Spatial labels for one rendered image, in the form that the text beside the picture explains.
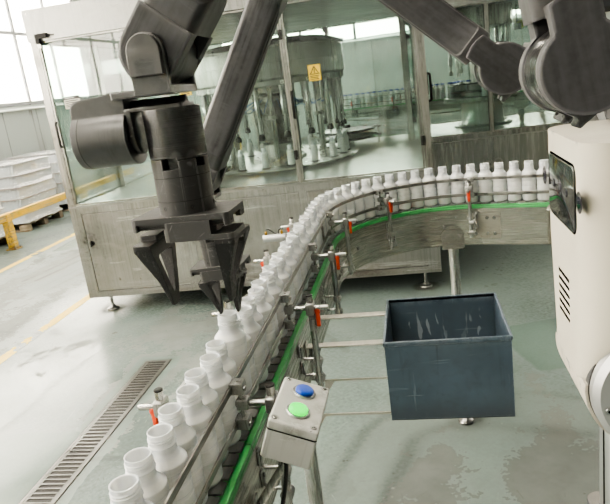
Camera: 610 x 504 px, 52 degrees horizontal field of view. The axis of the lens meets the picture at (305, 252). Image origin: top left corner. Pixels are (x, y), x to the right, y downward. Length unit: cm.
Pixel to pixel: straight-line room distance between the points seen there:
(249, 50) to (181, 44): 47
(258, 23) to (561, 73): 61
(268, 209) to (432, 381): 320
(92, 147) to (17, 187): 945
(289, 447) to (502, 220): 197
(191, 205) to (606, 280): 47
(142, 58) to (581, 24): 37
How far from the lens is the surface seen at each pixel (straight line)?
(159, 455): 93
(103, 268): 526
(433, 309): 189
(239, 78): 108
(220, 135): 110
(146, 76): 61
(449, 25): 104
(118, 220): 509
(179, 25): 61
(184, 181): 63
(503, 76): 102
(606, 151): 76
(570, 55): 57
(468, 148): 643
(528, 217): 279
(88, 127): 66
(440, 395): 167
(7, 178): 1016
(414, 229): 281
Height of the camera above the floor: 160
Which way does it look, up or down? 15 degrees down
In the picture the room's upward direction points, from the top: 8 degrees counter-clockwise
